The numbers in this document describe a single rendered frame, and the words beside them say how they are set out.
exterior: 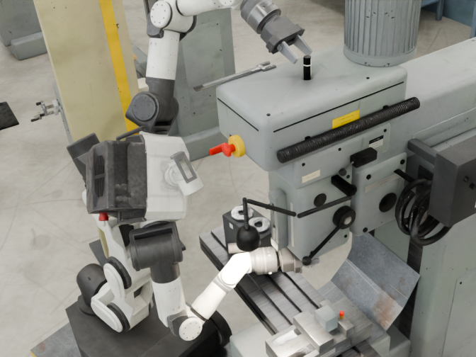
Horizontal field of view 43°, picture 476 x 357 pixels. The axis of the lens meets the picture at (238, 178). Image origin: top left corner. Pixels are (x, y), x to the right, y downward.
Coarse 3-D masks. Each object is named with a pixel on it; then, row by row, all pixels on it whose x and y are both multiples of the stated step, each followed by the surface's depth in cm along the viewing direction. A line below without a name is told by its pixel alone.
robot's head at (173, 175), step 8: (184, 160) 174; (176, 168) 174; (184, 168) 174; (168, 176) 179; (176, 176) 176; (176, 184) 180; (184, 184) 174; (192, 184) 174; (200, 184) 175; (184, 192) 175; (192, 192) 174
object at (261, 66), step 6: (258, 66) 167; (264, 66) 168; (270, 66) 167; (240, 72) 165; (246, 72) 164; (252, 72) 165; (222, 78) 163; (228, 78) 162; (234, 78) 163; (204, 84) 160; (210, 84) 160; (216, 84) 161; (198, 90) 159
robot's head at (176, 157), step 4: (180, 152) 173; (184, 152) 171; (172, 156) 173; (176, 156) 171; (180, 156) 171; (184, 156) 171; (172, 160) 173; (176, 160) 171; (180, 160) 171; (188, 160) 172; (176, 164) 171; (180, 164) 171; (188, 164) 172; (180, 168) 171; (188, 168) 173; (192, 168) 172; (184, 172) 172; (192, 172) 172; (184, 176) 172; (192, 176) 173; (196, 176) 173; (188, 180) 172; (192, 180) 172
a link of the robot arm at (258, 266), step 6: (228, 246) 198; (234, 246) 198; (234, 252) 198; (240, 252) 199; (246, 252) 202; (252, 252) 198; (258, 252) 196; (252, 258) 196; (258, 258) 195; (252, 264) 196; (258, 264) 195; (264, 264) 195; (252, 270) 197; (258, 270) 195; (264, 270) 195
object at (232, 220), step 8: (240, 208) 243; (248, 208) 242; (224, 216) 242; (232, 216) 239; (240, 216) 239; (256, 216) 240; (224, 224) 245; (232, 224) 238; (240, 224) 237; (256, 224) 236; (264, 224) 234; (232, 232) 242; (264, 232) 232; (232, 240) 245; (264, 240) 231
